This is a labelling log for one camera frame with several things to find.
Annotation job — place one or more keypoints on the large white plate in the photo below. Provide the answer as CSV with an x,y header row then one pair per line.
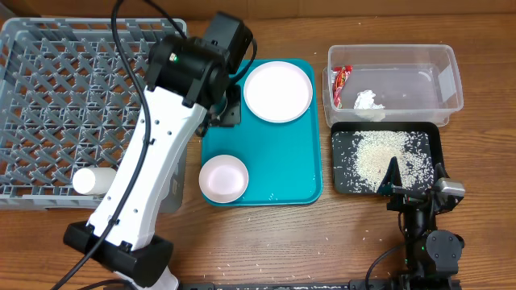
x,y
278,92

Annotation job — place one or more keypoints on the red snack wrapper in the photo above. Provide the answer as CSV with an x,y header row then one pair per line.
x,y
341,74

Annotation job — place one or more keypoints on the teal serving tray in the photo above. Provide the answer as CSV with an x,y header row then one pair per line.
x,y
283,159

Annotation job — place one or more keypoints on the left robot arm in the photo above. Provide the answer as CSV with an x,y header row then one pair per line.
x,y
185,79

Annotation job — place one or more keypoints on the white cup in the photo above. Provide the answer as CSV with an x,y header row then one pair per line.
x,y
93,181

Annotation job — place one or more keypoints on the small pink-white plate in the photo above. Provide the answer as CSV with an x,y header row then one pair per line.
x,y
223,179

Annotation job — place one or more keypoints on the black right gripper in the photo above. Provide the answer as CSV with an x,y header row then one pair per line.
x,y
405,197

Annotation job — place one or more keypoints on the white tissue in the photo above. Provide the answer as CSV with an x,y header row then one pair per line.
x,y
366,101

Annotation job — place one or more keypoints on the clear plastic waste bin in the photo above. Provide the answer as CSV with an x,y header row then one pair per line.
x,y
414,82

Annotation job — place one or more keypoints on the black waste tray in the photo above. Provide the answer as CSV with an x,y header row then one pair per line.
x,y
427,127

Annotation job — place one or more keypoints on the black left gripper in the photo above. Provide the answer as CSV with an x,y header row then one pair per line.
x,y
230,107

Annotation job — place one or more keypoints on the grey dish rack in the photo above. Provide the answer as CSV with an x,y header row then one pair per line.
x,y
67,103

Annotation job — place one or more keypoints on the pile of rice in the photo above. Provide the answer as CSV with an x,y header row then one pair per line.
x,y
360,159

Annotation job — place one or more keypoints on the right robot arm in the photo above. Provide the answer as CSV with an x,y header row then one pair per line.
x,y
432,255

